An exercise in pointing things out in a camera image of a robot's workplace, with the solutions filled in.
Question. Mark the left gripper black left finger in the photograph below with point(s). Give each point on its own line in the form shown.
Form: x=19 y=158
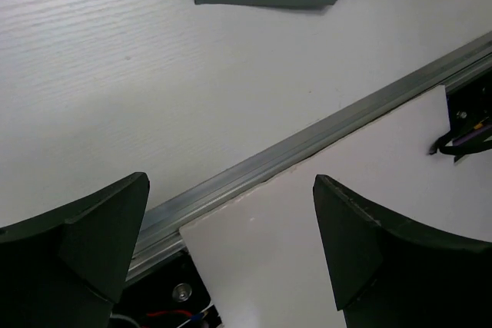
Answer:
x=67 y=267

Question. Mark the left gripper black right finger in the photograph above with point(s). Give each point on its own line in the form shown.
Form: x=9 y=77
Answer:
x=388 y=270

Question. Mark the white front cover board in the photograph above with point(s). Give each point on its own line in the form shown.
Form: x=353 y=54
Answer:
x=261 y=255

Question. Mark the aluminium table edge rail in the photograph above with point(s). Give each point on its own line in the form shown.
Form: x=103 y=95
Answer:
x=159 y=237

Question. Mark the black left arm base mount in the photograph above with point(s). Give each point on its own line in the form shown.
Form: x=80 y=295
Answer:
x=170 y=294

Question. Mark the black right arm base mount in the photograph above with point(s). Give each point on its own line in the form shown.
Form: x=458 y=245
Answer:
x=469 y=112

